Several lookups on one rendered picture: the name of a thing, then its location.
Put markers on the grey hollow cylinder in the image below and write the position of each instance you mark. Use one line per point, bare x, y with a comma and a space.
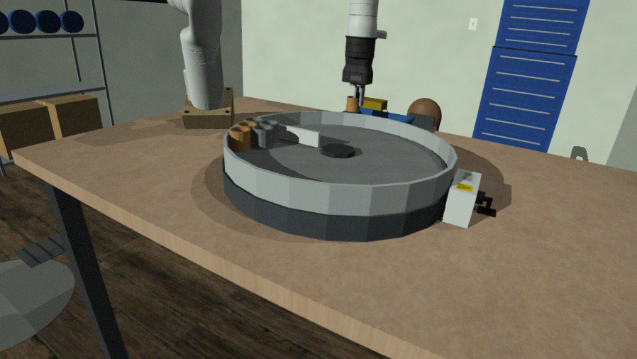
262, 139
275, 125
254, 119

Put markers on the blue plastic crate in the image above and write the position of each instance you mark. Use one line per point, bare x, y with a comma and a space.
383, 114

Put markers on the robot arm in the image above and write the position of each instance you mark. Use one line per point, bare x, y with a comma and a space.
201, 48

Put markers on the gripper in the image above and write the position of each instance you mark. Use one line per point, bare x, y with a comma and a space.
360, 42

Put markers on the bronze bushing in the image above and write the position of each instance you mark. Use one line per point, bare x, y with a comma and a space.
250, 125
239, 139
352, 104

